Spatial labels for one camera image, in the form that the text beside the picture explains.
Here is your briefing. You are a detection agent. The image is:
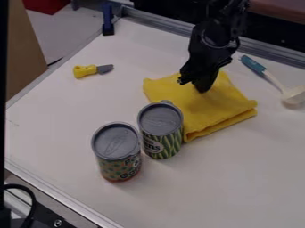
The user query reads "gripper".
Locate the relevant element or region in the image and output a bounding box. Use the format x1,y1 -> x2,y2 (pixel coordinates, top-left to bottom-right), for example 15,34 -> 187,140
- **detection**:
176,20 -> 243,94

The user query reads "yellow cloth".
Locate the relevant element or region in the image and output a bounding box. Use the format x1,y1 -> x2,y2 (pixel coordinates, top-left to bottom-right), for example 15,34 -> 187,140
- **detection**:
141,69 -> 259,143

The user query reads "green striped can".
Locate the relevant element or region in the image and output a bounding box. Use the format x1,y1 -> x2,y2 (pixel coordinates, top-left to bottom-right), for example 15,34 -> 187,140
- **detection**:
136,100 -> 185,160

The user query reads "orange and green can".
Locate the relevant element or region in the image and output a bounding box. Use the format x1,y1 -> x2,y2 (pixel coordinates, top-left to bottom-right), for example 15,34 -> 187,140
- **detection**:
89,121 -> 144,183

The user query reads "yellow toy knife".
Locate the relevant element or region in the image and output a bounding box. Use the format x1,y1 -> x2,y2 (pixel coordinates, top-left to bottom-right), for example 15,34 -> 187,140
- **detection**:
71,63 -> 116,79

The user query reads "blue clamp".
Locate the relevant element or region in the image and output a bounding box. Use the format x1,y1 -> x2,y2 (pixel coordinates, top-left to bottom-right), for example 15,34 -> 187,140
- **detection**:
100,2 -> 116,37

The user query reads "red box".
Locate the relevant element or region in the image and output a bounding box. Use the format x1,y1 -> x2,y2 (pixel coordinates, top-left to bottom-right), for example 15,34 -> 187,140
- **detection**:
21,0 -> 72,16

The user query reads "cardboard box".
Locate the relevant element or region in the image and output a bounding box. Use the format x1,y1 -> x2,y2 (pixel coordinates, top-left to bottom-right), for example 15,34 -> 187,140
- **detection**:
4,0 -> 51,102

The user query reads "white ladle with blue handle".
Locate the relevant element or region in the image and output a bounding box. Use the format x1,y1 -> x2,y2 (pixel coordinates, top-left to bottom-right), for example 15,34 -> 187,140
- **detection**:
239,54 -> 305,106

